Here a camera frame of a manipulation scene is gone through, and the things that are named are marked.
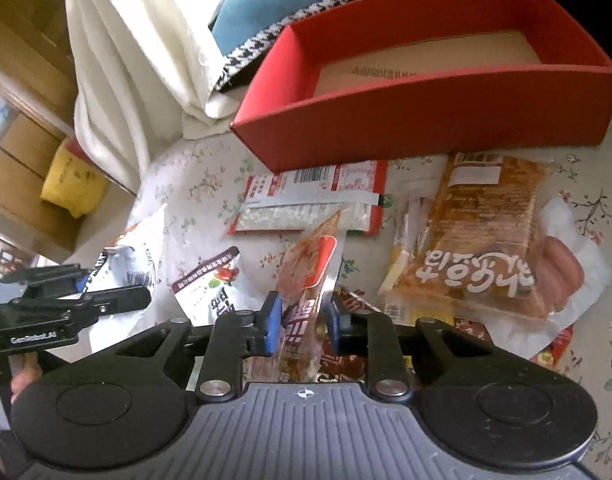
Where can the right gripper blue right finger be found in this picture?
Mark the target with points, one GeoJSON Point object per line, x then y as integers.
{"type": "Point", "coordinates": [372, 336]}

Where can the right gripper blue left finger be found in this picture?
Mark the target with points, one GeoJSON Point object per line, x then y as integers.
{"type": "Point", "coordinates": [224, 346]}

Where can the white black label pouch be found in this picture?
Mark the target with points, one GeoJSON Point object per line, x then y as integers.
{"type": "Point", "coordinates": [216, 286]}

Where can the clear red snack packet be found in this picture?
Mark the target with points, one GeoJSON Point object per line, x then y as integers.
{"type": "Point", "coordinates": [308, 273]}

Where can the brown tofu snack pack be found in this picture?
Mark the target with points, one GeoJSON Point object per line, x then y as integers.
{"type": "Point", "coordinates": [482, 239]}

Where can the yellow stick snack pack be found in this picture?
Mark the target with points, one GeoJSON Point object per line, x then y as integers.
{"type": "Point", "coordinates": [411, 215]}

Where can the red white barcode snack pack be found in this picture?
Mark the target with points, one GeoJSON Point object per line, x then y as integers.
{"type": "Point", "coordinates": [301, 199]}

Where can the white sausage snack pack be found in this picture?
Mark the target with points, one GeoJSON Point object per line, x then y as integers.
{"type": "Point", "coordinates": [572, 274]}

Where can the red gummy candy bag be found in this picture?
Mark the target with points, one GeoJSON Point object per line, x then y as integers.
{"type": "Point", "coordinates": [548, 357]}

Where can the white red snack pouch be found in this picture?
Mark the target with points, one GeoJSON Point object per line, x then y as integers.
{"type": "Point", "coordinates": [131, 260]}

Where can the person left hand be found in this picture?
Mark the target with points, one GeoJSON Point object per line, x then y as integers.
{"type": "Point", "coordinates": [16, 373]}

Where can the yellow bag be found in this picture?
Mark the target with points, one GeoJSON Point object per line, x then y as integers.
{"type": "Point", "coordinates": [74, 182]}

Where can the floral ottoman cover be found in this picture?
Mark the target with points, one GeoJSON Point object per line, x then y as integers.
{"type": "Point", "coordinates": [190, 194]}

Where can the wooden cabinet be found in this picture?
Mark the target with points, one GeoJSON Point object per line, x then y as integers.
{"type": "Point", "coordinates": [37, 97]}

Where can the cream white blanket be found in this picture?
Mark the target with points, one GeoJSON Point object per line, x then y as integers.
{"type": "Point", "coordinates": [146, 73]}

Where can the red cardboard box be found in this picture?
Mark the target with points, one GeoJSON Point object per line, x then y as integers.
{"type": "Point", "coordinates": [383, 79]}

